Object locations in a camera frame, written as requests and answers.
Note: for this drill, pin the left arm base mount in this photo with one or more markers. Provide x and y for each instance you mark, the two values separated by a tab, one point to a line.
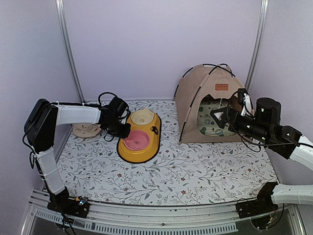
78	207

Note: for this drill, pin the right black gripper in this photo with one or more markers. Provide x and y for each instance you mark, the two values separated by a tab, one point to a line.
233	113

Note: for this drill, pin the yellow double bowl holder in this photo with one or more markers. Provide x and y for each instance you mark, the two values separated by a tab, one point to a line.
153	129

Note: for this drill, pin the beige pet tent fabric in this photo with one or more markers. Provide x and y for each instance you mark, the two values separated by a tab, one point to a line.
210	102

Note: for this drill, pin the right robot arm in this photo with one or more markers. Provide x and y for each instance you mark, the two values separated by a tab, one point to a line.
292	145

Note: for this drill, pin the black tent pole one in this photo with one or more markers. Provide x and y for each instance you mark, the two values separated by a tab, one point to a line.
207	80

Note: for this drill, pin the left aluminium frame post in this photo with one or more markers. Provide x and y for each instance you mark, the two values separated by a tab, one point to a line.
64	31

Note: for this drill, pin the white pompom toy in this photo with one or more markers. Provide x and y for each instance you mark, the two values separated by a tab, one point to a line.
219	115

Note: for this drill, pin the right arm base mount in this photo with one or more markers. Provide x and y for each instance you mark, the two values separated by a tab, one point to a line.
248	208

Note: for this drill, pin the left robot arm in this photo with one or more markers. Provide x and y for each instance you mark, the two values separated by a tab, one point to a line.
41	125

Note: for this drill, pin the right aluminium frame post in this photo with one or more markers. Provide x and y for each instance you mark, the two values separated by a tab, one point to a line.
257	45

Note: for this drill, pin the beige leaf plate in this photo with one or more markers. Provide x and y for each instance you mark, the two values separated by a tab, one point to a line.
86	130

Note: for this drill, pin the front aluminium rail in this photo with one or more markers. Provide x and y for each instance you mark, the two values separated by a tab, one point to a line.
121	219

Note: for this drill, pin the pink pet bowl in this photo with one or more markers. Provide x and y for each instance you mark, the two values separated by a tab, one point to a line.
137	140

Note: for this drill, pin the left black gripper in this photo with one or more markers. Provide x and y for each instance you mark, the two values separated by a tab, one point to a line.
125	133

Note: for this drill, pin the aluminium frame post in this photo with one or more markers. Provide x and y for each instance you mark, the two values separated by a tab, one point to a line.
257	45
64	31

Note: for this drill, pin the black tent pole two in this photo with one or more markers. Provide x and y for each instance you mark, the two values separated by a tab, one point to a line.
199	72

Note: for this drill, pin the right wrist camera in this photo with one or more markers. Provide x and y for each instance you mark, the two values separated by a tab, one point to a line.
245	101

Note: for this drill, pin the cream cat-ear bowl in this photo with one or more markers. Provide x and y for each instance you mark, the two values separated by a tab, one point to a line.
142	117

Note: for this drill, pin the avocado print pet mat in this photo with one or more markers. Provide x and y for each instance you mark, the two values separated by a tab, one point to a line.
205	123

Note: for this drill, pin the floral table cloth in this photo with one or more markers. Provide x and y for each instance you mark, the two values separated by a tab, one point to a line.
180	174

